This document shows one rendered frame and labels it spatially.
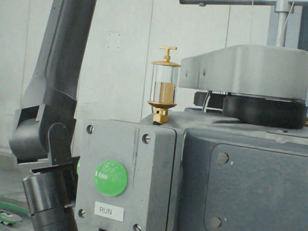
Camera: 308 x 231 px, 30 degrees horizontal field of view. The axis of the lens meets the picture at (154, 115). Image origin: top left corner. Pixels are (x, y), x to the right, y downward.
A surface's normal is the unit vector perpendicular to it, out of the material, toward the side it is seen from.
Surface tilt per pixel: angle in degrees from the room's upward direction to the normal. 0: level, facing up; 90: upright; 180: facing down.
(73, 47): 76
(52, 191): 69
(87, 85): 90
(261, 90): 90
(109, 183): 99
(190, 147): 90
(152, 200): 90
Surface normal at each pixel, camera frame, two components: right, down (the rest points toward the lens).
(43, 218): -0.29, -0.07
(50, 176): 0.43, -0.26
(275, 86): 0.07, 0.06
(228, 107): -0.91, -0.07
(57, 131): 0.76, -0.11
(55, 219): 0.22, -0.22
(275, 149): -0.51, -0.21
